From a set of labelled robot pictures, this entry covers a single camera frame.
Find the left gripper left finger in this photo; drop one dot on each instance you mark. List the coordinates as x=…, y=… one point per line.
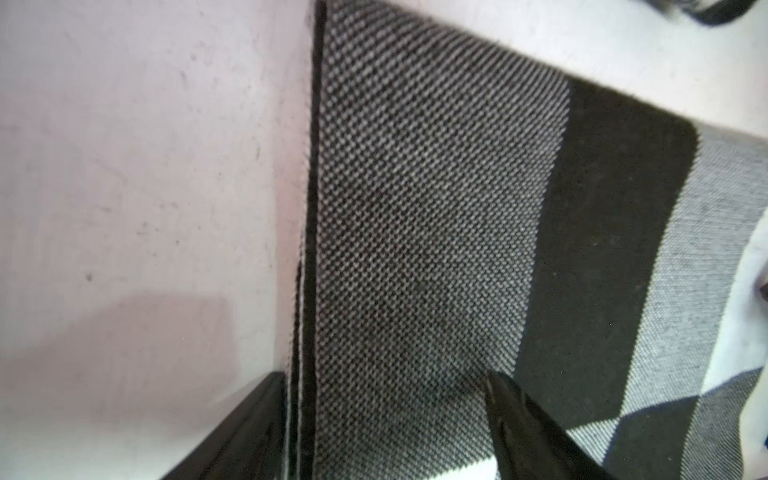
x=247, y=444

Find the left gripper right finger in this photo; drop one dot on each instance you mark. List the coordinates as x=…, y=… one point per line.
x=527, y=442

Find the grey black checked scarf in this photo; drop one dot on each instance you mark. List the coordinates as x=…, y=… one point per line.
x=472, y=210

